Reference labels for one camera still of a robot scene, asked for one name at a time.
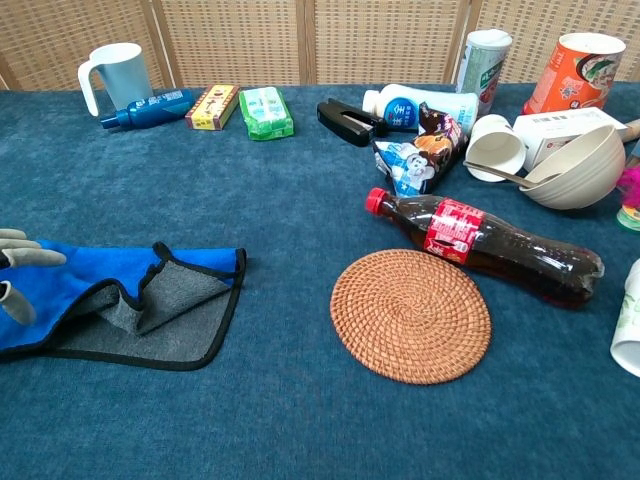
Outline red and yellow carton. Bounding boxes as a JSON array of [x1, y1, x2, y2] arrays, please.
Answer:
[[184, 84, 241, 132]]

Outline round woven rattan coaster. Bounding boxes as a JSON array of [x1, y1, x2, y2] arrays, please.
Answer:
[[330, 248, 493, 386]]

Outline woven bamboo folding screen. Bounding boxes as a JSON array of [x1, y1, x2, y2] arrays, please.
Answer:
[[0, 0, 640, 92]]

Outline white handled mug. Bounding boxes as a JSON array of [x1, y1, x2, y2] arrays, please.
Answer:
[[77, 42, 154, 118]]

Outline beige bowl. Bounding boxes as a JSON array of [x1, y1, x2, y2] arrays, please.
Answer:
[[518, 123, 627, 211]]

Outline orange instant noodle cup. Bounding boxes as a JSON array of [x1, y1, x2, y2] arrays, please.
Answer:
[[521, 32, 627, 116]]

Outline plain white paper cup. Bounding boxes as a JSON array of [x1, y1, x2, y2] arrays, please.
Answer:
[[465, 113, 528, 183]]

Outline cola bottle with red label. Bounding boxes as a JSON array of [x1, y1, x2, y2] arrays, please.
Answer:
[[364, 186, 606, 310]]

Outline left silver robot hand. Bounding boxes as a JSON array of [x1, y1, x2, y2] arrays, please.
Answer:
[[0, 228, 68, 325]]

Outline white bottle with blue label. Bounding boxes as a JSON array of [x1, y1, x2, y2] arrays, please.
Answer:
[[361, 83, 480, 134]]

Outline black stapler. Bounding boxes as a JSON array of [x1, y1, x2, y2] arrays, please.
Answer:
[[316, 98, 390, 148]]

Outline tall white lidded drink cup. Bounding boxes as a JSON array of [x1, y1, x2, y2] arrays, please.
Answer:
[[455, 28, 514, 117]]

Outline brown and blue snack bag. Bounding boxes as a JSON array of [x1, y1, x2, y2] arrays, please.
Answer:
[[372, 102, 470, 199]]

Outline paper cup with green print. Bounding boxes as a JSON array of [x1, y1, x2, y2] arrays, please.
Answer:
[[609, 258, 640, 379]]

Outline pink feather shuttlecock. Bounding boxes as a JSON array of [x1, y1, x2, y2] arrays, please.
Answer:
[[614, 165, 640, 234]]

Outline grey and blue cloth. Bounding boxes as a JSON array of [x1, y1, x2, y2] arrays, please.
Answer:
[[0, 238, 248, 372]]

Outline dark blue spray bottle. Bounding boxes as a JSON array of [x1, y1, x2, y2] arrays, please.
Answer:
[[100, 88, 196, 130]]

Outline white cardboard box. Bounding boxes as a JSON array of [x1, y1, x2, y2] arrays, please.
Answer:
[[512, 106, 629, 171]]

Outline beige spoon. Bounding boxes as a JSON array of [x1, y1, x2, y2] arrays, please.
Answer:
[[462, 159, 566, 190]]

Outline dark blue tablecloth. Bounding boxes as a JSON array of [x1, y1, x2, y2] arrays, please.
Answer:
[[0, 82, 640, 480]]

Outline green wet wipes pack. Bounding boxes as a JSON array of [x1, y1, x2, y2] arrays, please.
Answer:
[[238, 86, 296, 142]]

